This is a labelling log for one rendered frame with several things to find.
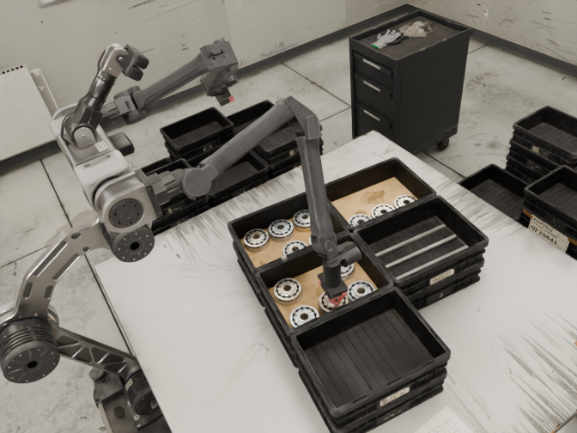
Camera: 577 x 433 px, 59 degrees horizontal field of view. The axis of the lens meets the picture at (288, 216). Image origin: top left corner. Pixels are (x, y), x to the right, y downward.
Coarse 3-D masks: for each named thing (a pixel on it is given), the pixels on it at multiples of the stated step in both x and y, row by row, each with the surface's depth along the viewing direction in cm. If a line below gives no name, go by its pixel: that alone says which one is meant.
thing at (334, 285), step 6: (318, 276) 169; (324, 276) 164; (336, 276) 162; (324, 282) 166; (330, 282) 163; (336, 282) 163; (342, 282) 167; (330, 288) 165; (336, 288) 165; (342, 288) 165; (330, 294) 164; (336, 294) 164
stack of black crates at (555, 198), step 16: (544, 176) 250; (560, 176) 258; (576, 176) 251; (528, 192) 244; (544, 192) 257; (560, 192) 256; (576, 192) 254; (528, 208) 249; (544, 208) 241; (560, 208) 234; (576, 208) 247; (528, 224) 255; (560, 224) 237; (576, 224) 228; (576, 240) 232; (576, 256) 238
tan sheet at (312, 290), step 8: (312, 272) 191; (320, 272) 191; (360, 272) 188; (304, 280) 189; (312, 280) 188; (352, 280) 186; (360, 280) 186; (368, 280) 185; (272, 288) 188; (304, 288) 186; (312, 288) 186; (320, 288) 185; (376, 288) 182; (272, 296) 185; (304, 296) 183; (312, 296) 183; (280, 304) 182; (296, 304) 181; (304, 304) 181; (312, 304) 180; (288, 312) 179; (320, 312) 177; (288, 320) 176
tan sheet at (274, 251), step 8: (296, 232) 208; (304, 232) 207; (240, 240) 208; (272, 240) 206; (288, 240) 205; (296, 240) 205; (304, 240) 204; (272, 248) 203; (280, 248) 202; (256, 256) 200; (264, 256) 200; (272, 256) 199; (280, 256) 199; (256, 264) 197
